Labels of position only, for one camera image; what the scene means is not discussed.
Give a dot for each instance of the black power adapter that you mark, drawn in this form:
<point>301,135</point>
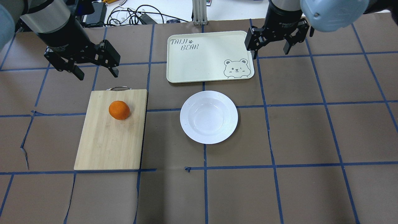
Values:
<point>145,19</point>

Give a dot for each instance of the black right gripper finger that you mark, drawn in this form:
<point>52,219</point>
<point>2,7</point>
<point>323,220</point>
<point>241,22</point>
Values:
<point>300,36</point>
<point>254,40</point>

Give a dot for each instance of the orange fruit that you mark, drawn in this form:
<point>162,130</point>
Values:
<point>119,110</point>

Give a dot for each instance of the aluminium frame post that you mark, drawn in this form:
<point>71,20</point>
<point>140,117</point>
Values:
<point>200,12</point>

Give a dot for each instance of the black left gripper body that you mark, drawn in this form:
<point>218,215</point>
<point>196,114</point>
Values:
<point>63,40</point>

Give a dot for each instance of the white round plate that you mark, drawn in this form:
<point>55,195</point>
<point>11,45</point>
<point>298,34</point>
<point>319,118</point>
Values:
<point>209,117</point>

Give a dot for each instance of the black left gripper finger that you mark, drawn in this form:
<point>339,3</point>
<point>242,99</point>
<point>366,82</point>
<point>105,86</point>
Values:
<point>107,56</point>
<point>62,64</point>

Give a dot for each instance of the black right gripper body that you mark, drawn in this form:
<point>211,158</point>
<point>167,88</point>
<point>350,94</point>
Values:
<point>283,19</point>

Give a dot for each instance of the black power brick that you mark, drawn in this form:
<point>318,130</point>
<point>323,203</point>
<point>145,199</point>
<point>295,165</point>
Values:
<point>97,18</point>

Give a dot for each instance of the wooden cutting board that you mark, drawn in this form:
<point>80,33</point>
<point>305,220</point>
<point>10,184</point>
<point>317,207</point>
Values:
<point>107,143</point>

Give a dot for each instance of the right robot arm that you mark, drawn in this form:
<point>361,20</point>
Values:
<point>331,15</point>

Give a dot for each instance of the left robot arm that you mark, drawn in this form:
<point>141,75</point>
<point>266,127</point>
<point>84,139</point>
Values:
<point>39,15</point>

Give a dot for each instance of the cream bear tray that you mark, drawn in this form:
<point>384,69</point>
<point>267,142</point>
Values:
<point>206,57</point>

